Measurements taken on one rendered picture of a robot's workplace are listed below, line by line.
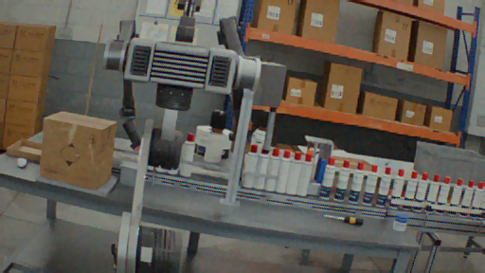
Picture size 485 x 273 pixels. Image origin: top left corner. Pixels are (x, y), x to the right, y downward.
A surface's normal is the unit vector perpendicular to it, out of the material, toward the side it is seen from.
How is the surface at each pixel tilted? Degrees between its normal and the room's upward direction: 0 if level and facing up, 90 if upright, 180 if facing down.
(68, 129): 90
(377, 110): 91
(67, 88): 90
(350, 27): 90
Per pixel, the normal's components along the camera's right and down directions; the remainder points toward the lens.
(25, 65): 0.18, 0.19
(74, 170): -0.10, 0.15
